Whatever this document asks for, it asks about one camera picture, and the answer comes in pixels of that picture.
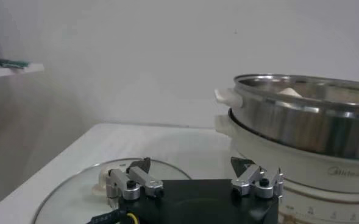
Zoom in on stainless steel steamer basket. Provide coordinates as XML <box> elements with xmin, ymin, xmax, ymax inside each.
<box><xmin>214</xmin><ymin>74</ymin><xmax>359</xmax><ymax>161</ymax></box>

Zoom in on white steamed baozi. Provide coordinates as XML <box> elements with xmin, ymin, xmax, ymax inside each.
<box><xmin>276</xmin><ymin>87</ymin><xmax>304</xmax><ymax>99</ymax></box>

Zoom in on white side table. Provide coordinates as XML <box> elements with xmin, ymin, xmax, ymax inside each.
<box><xmin>0</xmin><ymin>56</ymin><xmax>45</xmax><ymax>80</ymax></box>

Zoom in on green circuit board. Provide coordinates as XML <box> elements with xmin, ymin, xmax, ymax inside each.
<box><xmin>0</xmin><ymin>58</ymin><xmax>30</xmax><ymax>69</ymax></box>

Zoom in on glass lid with white handle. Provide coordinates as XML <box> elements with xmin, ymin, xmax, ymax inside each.
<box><xmin>31</xmin><ymin>157</ymin><xmax>192</xmax><ymax>224</ymax></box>

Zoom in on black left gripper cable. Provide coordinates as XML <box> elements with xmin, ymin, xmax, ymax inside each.
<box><xmin>86</xmin><ymin>208</ymin><xmax>139</xmax><ymax>224</ymax></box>

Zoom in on white electric cooker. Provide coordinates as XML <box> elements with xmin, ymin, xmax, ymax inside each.
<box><xmin>215</xmin><ymin>114</ymin><xmax>359</xmax><ymax>224</ymax></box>

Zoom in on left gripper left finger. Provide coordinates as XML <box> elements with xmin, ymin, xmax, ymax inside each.
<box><xmin>105</xmin><ymin>157</ymin><xmax>165</xmax><ymax>201</ymax></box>

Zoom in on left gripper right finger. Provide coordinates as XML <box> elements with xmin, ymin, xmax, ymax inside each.
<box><xmin>230</xmin><ymin>156</ymin><xmax>285</xmax><ymax>199</ymax></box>

